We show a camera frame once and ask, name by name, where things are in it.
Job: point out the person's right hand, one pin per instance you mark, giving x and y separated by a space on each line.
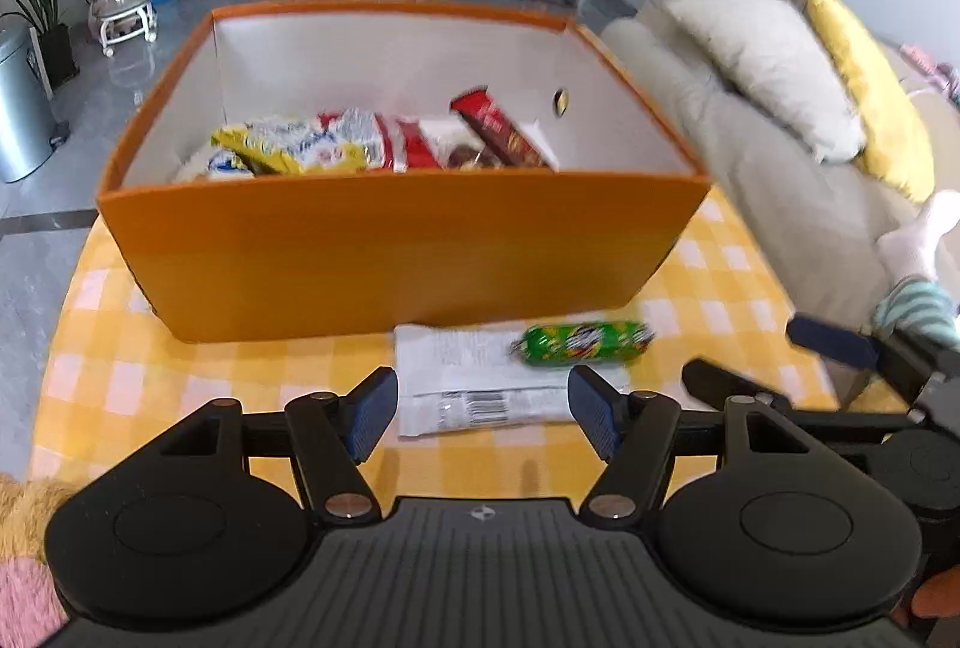
934 603

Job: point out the yellow white snack packet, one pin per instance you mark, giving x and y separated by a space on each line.
300 145

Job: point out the small round stool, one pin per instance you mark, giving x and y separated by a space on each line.
124 14

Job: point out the teal striped cloth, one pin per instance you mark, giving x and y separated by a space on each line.
919 310

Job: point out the pink cloth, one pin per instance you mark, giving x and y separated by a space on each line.
930 67

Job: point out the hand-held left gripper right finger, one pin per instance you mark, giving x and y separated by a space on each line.
592 412

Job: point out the orange cardboard box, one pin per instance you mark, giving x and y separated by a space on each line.
375 258

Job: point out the silver trash can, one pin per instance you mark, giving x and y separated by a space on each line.
22 100

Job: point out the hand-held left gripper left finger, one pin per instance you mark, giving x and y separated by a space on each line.
373 412

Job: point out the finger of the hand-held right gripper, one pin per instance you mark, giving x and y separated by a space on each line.
727 382
832 340

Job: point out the yellow pillow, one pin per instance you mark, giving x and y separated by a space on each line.
877 93

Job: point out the red chocolate bar packet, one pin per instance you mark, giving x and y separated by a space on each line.
502 127

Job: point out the yellow checked tablecloth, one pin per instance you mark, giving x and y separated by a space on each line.
150 378

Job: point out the green sausage snack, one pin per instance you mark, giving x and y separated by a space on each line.
577 344

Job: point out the red snack packet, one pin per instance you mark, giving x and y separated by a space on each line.
409 142

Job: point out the beige sofa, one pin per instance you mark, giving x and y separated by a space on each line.
787 213

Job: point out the cream pillow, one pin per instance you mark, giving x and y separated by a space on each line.
772 63

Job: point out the white blue snack packet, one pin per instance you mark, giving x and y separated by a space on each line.
217 164

